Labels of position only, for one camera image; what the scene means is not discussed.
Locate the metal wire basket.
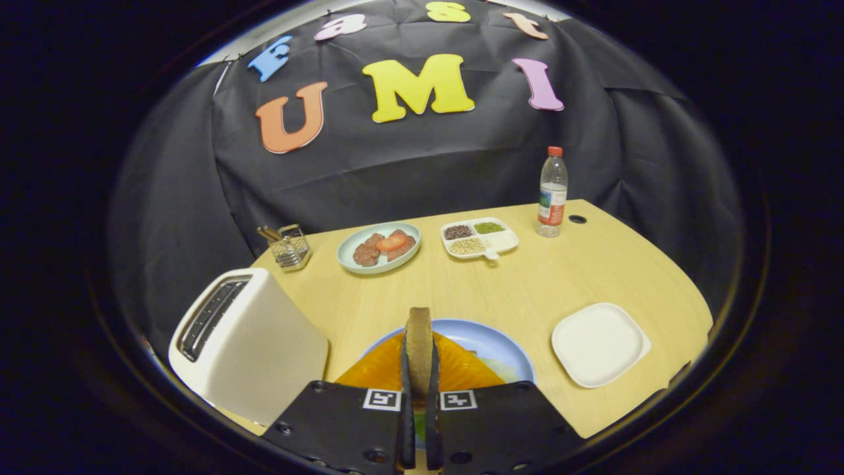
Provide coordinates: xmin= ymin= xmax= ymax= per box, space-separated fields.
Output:
xmin=269 ymin=224 xmax=313 ymax=272

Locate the brown toast slice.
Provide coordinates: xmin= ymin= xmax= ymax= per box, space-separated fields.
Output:
xmin=404 ymin=307 xmax=435 ymax=413

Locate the blue round plate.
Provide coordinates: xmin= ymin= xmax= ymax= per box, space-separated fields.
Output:
xmin=359 ymin=319 xmax=536 ymax=387

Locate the white divided dish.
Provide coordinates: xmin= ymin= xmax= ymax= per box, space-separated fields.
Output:
xmin=440 ymin=217 xmax=520 ymax=261

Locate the brown meat patty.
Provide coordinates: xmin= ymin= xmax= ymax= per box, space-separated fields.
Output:
xmin=353 ymin=233 xmax=385 ymax=267
xmin=387 ymin=229 xmax=417 ymax=262

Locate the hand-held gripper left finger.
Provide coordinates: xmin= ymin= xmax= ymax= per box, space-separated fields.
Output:
xmin=262 ymin=330 xmax=415 ymax=475

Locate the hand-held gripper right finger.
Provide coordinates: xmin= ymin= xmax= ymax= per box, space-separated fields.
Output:
xmin=425 ymin=332 xmax=584 ymax=475

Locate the white square plate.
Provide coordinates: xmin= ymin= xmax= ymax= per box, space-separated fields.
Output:
xmin=551 ymin=303 xmax=652 ymax=389

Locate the pale green round plate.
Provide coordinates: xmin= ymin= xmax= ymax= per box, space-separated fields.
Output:
xmin=337 ymin=222 xmax=421 ymax=275

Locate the green lettuce leaf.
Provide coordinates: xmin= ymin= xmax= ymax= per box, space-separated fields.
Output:
xmin=414 ymin=355 xmax=523 ymax=446

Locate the clear water bottle red cap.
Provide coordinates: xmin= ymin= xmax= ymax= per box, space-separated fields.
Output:
xmin=535 ymin=146 xmax=568 ymax=238

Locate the white toaster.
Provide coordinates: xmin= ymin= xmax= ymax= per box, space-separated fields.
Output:
xmin=168 ymin=267 xmax=329 ymax=428

